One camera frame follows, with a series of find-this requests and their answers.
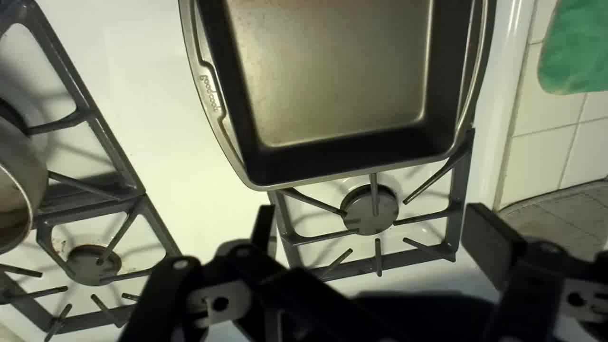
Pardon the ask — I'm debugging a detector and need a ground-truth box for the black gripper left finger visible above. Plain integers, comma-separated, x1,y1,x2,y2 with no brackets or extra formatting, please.
118,205,276,342

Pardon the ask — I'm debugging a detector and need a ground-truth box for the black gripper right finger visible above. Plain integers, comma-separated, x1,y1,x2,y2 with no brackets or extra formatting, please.
462,203,608,342

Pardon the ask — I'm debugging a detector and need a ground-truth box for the small metal pot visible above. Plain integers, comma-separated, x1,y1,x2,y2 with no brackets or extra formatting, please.
0,101,48,253

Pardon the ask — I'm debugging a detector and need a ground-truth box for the black stove grate under pot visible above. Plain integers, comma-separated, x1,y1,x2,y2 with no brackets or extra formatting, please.
0,0,181,342

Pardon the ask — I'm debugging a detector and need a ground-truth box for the white stove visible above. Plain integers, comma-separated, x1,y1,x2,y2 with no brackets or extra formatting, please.
0,0,534,342

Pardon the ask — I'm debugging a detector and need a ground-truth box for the black stove grate near pan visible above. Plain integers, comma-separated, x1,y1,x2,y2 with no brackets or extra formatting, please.
270,129,475,279

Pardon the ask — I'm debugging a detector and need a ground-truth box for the dark rectangular baking pan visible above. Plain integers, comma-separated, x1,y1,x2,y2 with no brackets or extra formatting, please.
177,0,498,190

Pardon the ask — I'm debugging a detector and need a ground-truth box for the green cloth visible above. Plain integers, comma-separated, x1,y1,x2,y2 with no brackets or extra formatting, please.
538,0,608,95

